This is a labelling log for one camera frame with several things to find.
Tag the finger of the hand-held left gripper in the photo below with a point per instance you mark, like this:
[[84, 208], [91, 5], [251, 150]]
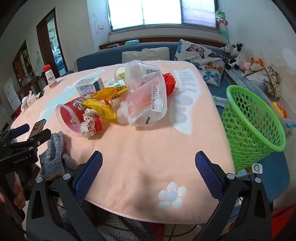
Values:
[[20, 130], [41, 135]]

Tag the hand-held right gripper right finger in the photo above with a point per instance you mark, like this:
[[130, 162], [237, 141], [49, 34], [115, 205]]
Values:
[[208, 176]]

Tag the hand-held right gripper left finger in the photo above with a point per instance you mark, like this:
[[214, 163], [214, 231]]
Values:
[[89, 176]]

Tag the red printed paper cup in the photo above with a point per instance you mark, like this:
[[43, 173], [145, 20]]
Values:
[[69, 113]]

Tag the red white wrapper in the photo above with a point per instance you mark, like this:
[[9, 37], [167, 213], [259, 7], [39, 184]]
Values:
[[92, 124]]

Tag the green plastic basket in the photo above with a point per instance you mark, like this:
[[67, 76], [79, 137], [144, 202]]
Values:
[[249, 129]]

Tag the white blue carton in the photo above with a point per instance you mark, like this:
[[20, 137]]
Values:
[[86, 88]]

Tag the yellow snack packet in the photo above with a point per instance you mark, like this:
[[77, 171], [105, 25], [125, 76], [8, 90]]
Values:
[[101, 107], [108, 92]]

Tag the white plastic bottle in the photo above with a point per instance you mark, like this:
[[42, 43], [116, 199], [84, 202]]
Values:
[[121, 115]]

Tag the clear plastic bag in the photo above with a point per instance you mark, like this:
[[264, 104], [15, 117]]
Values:
[[148, 102]]

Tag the red foam fruit net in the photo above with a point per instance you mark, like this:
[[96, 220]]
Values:
[[169, 82]]

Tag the translucent labelled plastic cup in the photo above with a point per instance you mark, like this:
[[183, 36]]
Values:
[[135, 74]]

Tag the person's left hand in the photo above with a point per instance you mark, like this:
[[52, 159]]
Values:
[[19, 194]]

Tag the black smartphone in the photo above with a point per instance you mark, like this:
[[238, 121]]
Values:
[[38, 126]]

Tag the grey knit glove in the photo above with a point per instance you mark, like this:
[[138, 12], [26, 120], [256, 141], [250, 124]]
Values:
[[53, 157]]

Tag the white crumpled cloth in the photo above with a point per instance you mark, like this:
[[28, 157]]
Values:
[[24, 105]]

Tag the pink white tissue pack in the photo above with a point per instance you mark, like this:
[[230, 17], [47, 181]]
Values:
[[32, 100]]

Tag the small black device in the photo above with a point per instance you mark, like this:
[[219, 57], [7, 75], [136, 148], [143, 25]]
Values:
[[41, 93]]

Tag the small white gadget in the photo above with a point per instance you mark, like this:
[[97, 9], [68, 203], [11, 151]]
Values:
[[257, 168]]

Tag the red capped white bottle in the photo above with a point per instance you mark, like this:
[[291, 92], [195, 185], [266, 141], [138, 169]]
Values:
[[50, 80]]

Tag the grey checked trousers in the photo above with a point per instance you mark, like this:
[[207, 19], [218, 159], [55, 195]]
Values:
[[120, 229]]

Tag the pink printed blanket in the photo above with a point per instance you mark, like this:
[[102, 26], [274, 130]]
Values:
[[143, 143]]

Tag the wooden shelf cabinet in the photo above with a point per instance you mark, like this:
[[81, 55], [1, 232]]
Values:
[[23, 62]]

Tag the grey patterned cloth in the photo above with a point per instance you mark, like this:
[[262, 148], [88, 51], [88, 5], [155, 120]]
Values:
[[219, 102]]

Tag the red stool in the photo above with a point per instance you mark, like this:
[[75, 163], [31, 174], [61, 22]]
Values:
[[284, 215]]

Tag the wooden doorway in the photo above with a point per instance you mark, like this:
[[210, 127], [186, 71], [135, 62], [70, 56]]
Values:
[[53, 41]]

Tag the yellow rubber duck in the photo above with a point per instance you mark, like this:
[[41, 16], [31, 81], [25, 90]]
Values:
[[278, 109]]

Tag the clear storage box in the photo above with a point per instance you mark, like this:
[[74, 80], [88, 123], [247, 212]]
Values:
[[256, 88]]

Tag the blue sofa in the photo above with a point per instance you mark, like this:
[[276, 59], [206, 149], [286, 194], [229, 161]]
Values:
[[106, 58]]

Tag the beige printed cloth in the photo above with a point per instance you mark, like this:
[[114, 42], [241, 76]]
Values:
[[272, 81]]

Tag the stacked books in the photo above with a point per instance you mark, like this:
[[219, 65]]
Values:
[[113, 45]]

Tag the pink plush toy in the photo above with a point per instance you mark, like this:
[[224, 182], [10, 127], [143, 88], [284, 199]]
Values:
[[245, 66]]

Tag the butterfly print cushion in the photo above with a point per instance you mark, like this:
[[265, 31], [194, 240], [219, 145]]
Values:
[[198, 55]]

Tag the orange fox plush toy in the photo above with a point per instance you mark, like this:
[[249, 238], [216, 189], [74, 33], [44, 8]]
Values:
[[256, 63]]

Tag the cow plush toy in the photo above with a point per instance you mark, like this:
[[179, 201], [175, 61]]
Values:
[[239, 55]]

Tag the grey white plush toy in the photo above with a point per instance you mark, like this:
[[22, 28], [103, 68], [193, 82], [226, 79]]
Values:
[[226, 48]]

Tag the teal tissue packet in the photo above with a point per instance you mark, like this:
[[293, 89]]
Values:
[[131, 42]]

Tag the beige pillow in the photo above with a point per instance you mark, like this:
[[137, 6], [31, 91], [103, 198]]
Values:
[[148, 54]]

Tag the window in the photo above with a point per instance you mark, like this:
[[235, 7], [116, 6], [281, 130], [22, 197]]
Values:
[[161, 11]]

